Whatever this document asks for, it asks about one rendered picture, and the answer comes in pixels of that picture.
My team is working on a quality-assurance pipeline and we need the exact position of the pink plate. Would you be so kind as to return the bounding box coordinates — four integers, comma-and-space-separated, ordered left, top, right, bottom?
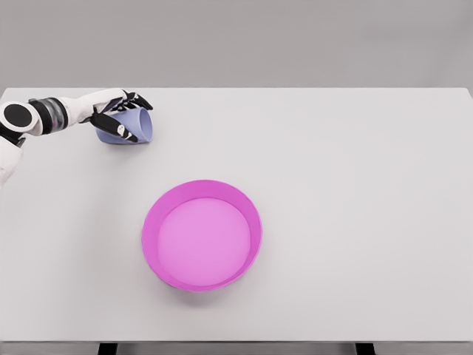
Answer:
141, 179, 263, 293

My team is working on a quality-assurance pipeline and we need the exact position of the lavender cup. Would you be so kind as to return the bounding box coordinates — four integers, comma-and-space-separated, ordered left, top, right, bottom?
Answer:
95, 106, 154, 145

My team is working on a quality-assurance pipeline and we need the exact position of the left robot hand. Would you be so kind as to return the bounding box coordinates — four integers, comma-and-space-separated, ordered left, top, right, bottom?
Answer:
89, 88, 154, 143

